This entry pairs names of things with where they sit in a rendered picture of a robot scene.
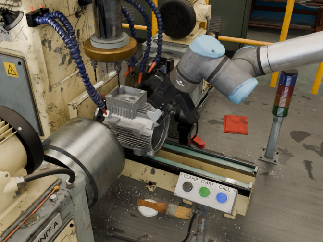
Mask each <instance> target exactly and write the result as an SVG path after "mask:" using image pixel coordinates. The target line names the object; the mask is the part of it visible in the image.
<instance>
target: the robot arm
mask: <svg viewBox="0 0 323 242"><path fill-rule="evenodd" d="M224 54H225V49H224V46H223V45H222V44H221V43H220V42H219V41H218V40H217V39H215V38H213V37H211V36H208V35H199V36H197V37H196V38H195V39H194V41H193V42H192V43H191V44H190V45H189V48H188V49H187V50H186V52H185V53H184V55H183V56H182V58H181V59H180V61H179V62H178V63H177V64H176V66H175V67H174V69H173V70H172V72H169V73H168V74H167V75H166V76H165V78H164V80H163V82H162V83H161V85H160V86H159V87H158V88H157V89H156V90H155V91H154V93H153V94H152V96H151V97H150V99H149V100H148V102H149V103H150V104H151V105H152V107H151V110H152V111H148V112H147V115H148V116H149V118H150V119H151V120H152V121H153V122H154V125H153V127H157V126H159V125H160V123H161V122H162V121H163V120H164V118H165V117H166V116H167V115H169V114H170V113H171V111H172V110H173V109H174V108H175V106H176V105H178V104H179V106H180V108H181V109H182V111H183V113H184V115H185V117H186V119H187V121H188V123H189V124H194V123H196V122H197V121H198V119H199V118H200V115H199V113H198V111H197V109H196V107H195V105H194V103H193V101H192V99H191V97H190V95H189V93H191V92H193V91H194V90H195V89H196V87H197V86H198V85H199V84H200V82H201V81H202V80H203V79H204V80H205V81H207V82H208V83H209V84H210V85H212V86H213V87H214V88H216V89H217V90H218V91H219V92H221V93H222V94H223V95H224V96H226V97H227V98H228V100H230V101H232V102H234V103H235V104H240V103H241V102H242V101H243V100H244V99H245V98H246V97H247V96H248V95H249V94H250V93H251V92H252V91H253V89H254V88H255V87H256V86H257V85H258V81H257V80H256V78H255V77H257V76H262V75H267V74H269V73H274V72H279V71H283V70H288V69H293V68H297V67H302V66H307V65H311V64H316V63H320V62H323V31H320V32H316V33H312V34H309V35H305V36H300V37H296V38H293V39H289V40H285V41H281V42H277V43H273V44H269V45H266V46H259V47H252V46H246V47H243V48H241V49H239V50H238V51H237V52H236V53H235V54H234V55H233V57H232V59H231V60H230V59H229V58H228V57H226V56H225V55H224Z"/></svg>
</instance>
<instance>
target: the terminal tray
mask: <svg viewBox="0 0 323 242"><path fill-rule="evenodd" d="M120 86H122V87H118V86H117V87H116V88H115V89H113V90H112V91H111V92H110V93H109V94H107V95H106V96H105V99H106V106H107V110H108V111H110V112H111V114H113V113H114V115H115V114H117V116H118V115H120V117H121V116H123V117H125V118H127V117H128V118H129V119H130V118H131V120H133V119H135V117H136V112H137V110H138V108H140V106H141V105H143V104H144V103H147V91H144V90H140V89H136V88H132V87H128V86H124V85H120ZM142 91H144V92H142ZM109 95H111V96H109ZM132 101H134V102H132Z"/></svg>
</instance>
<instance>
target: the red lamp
mask: <svg viewBox="0 0 323 242"><path fill-rule="evenodd" d="M294 87H295V85H294V86H283V85H281V84H280V83H278V87H277V91H276V93H277V94H278V95H280V96H282V97H290V96H292V95H293V91H294Z"/></svg>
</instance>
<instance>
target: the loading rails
mask: <svg viewBox="0 0 323 242"><path fill-rule="evenodd" d="M124 155H125V167H124V169H123V171H122V172H121V174H120V175H119V176H118V177H117V178H116V179H118V178H119V177H120V176H121V175H124V176H127V177H130V178H133V179H136V180H139V181H142V182H145V183H146V184H145V185H144V189H146V190H149V191H152V192H153V191H154V190H155V188H156V187H160V188H163V189H166V190H169V191H172V192H174V190H175V187H176V184H177V181H178V177H179V174H180V172H183V173H186V174H189V175H193V176H196V177H199V178H202V179H205V180H209V181H212V182H215V183H218V184H222V185H225V186H228V187H231V188H234V189H237V190H238V195H237V199H236V203H235V207H234V210H233V213H232V215H229V214H227V213H224V216H225V217H228V218H231V219H235V218H236V214H240V215H243V216H245V215H246V212H247V209H248V204H249V200H250V197H251V196H252V193H253V190H254V185H255V181H256V177H257V173H258V168H259V165H256V164H252V163H249V162H245V161H242V160H239V159H235V158H231V157H227V156H224V155H220V154H216V153H213V152H210V151H206V150H203V149H199V148H196V147H192V146H188V145H185V144H181V143H178V142H174V141H170V140H167V139H165V141H164V144H163V146H162V148H161V150H160V151H159V152H158V153H157V154H156V155H154V157H151V156H148V155H147V156H146V157H145V156H138V155H135V154H134V151H133V150H131V149H128V148H125V149H124Z"/></svg>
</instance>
